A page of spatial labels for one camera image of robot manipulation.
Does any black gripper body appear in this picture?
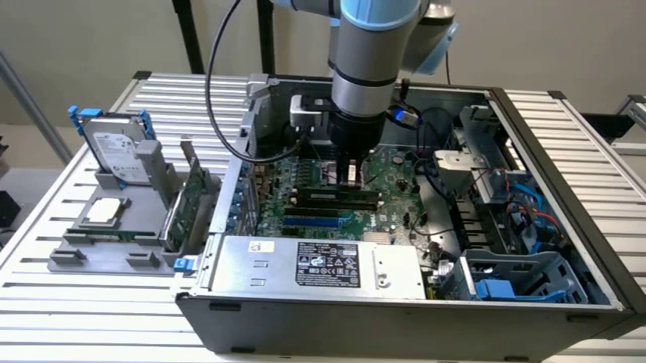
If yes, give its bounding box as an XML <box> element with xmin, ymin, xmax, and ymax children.
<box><xmin>329</xmin><ymin>109</ymin><xmax>389</xmax><ymax>164</ymax></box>

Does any green RAM stick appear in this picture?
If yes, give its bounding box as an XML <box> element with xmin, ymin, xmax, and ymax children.
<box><xmin>67</xmin><ymin>228</ymin><xmax>159</xmax><ymax>243</ymax></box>
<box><xmin>297</xmin><ymin>189</ymin><xmax>382</xmax><ymax>203</ymax></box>

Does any black RAM slot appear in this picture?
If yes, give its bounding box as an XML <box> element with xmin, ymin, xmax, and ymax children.
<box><xmin>285</xmin><ymin>200</ymin><xmax>381</xmax><ymax>212</ymax></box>

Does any green motherboard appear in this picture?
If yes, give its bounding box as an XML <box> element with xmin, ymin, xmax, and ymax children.
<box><xmin>251</xmin><ymin>145</ymin><xmax>446</xmax><ymax>268</ymax></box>

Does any black expansion slot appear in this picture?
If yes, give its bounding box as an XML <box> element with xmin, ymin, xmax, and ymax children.
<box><xmin>285</xmin><ymin>206</ymin><xmax>341</xmax><ymax>218</ymax></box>

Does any blue expansion slot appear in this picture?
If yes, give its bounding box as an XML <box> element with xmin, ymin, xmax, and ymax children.
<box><xmin>281</xmin><ymin>216</ymin><xmax>341</xmax><ymax>230</ymax></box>

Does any silver metal drive cage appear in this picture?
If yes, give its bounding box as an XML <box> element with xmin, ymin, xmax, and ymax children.
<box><xmin>433</xmin><ymin>104</ymin><xmax>529</xmax><ymax>207</ymax></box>

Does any silver power supply unit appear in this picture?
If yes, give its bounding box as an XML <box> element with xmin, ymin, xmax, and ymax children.
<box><xmin>198</xmin><ymin>234</ymin><xmax>429</xmax><ymax>300</ymax></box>

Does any black stand pole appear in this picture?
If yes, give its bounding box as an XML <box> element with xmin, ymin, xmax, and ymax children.
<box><xmin>171</xmin><ymin>0</ymin><xmax>207</xmax><ymax>75</ymax></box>
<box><xmin>255</xmin><ymin>0</ymin><xmax>278</xmax><ymax>75</ymax></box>

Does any green graphics card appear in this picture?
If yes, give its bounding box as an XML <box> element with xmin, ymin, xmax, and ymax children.
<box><xmin>158</xmin><ymin>138</ymin><xmax>213</xmax><ymax>254</ymax></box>

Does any black open PC case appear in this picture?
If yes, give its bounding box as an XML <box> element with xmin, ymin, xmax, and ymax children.
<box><xmin>174</xmin><ymin>73</ymin><xmax>638</xmax><ymax>355</ymax></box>

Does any grey plastic parts rack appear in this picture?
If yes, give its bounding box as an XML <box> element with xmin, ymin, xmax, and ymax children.
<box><xmin>49</xmin><ymin>139</ymin><xmax>223</xmax><ymax>279</ymax></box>

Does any grey plastic disk bay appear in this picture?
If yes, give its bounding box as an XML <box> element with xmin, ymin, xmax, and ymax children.
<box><xmin>454</xmin><ymin>248</ymin><xmax>590</xmax><ymax>305</ymax></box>

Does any silver hard disk drive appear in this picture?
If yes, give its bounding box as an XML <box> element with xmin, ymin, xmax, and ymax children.
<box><xmin>81</xmin><ymin>115</ymin><xmax>153</xmax><ymax>186</ymax></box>

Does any silver square CPU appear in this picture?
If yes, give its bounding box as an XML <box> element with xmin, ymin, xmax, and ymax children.
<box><xmin>85</xmin><ymin>197</ymin><xmax>126</xmax><ymax>225</ymax></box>

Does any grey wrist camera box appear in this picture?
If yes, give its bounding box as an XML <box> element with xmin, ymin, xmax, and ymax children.
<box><xmin>289</xmin><ymin>94</ymin><xmax>338</xmax><ymax>134</ymax></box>

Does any black wire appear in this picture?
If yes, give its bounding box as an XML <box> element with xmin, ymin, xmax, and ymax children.
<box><xmin>408</xmin><ymin>211</ymin><xmax>436</xmax><ymax>243</ymax></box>

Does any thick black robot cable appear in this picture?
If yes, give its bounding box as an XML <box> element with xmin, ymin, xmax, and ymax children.
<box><xmin>203</xmin><ymin>0</ymin><xmax>310</xmax><ymax>164</ymax></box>

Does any blue wire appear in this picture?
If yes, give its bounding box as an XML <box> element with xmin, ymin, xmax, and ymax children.
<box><xmin>508</xmin><ymin>180</ymin><xmax>549</xmax><ymax>262</ymax></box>

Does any red wire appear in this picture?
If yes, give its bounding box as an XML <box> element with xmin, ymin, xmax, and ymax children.
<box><xmin>524</xmin><ymin>210</ymin><xmax>565</xmax><ymax>243</ymax></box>

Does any blue disk caddy handle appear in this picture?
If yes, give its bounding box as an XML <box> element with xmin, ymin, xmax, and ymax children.
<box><xmin>473</xmin><ymin>278</ymin><xmax>517</xmax><ymax>302</ymax></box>

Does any blue plastic disk bracket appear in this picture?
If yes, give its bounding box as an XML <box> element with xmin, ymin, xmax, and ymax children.
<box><xmin>67</xmin><ymin>106</ymin><xmax>155</xmax><ymax>190</ymax></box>

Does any aluminium side table frame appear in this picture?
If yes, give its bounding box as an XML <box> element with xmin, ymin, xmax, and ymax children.
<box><xmin>608</xmin><ymin>93</ymin><xmax>646</xmax><ymax>157</ymax></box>

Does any aluminium frame post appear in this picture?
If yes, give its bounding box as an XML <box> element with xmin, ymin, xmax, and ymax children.
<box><xmin>0</xmin><ymin>51</ymin><xmax>73</xmax><ymax>164</ymax></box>

